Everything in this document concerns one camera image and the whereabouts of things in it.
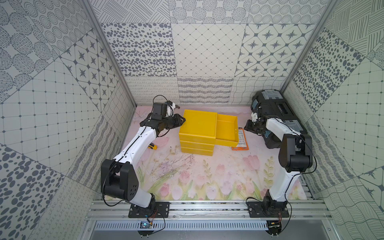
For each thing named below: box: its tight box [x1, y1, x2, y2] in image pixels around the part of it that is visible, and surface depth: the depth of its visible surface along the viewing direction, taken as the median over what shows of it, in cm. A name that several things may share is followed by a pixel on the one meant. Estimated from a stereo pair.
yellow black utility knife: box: [147, 142, 158, 150], surface depth 97 cm
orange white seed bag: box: [232, 127, 249, 151], surface depth 100 cm
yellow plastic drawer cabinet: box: [179, 109, 218, 156], surface depth 83 cm
